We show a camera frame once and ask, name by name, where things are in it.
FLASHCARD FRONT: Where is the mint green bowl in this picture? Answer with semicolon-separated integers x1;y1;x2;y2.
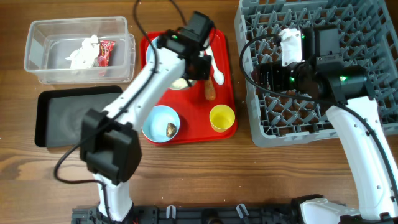
169;78;196;90

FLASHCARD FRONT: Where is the orange carrot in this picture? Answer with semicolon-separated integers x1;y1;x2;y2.
204;77;216;101

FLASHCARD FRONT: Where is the yellow plastic cup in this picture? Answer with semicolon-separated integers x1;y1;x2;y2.
209;105;236;133

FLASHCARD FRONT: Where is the brown food scrap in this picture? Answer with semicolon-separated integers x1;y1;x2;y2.
166;123;177;138

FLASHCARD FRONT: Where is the light blue bowl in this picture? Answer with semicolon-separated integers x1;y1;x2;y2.
142;105;180;143

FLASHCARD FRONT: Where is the red snack wrapper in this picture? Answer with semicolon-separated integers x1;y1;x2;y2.
97;40;116;67

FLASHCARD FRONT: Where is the white tissue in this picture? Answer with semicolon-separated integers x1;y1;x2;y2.
65;35;100;69

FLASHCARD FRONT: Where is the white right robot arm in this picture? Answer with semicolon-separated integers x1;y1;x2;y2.
250;60;397;223

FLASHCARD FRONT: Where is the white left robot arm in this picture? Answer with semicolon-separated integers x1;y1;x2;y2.
80;28;216;223

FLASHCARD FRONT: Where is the grey dishwasher rack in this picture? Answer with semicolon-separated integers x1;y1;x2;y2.
234;1;397;147

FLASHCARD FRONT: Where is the white plastic spoon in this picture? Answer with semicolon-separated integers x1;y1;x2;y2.
205;46;224;85

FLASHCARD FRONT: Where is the red serving tray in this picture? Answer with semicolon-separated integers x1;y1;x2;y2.
147;30;238;145

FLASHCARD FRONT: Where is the light blue plate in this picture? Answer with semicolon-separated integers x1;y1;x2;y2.
146;37;160;68

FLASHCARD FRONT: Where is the black tray bin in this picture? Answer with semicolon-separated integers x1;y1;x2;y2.
34;85;123;147

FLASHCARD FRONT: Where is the clear plastic bin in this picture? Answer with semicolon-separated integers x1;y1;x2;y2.
24;16;136;84

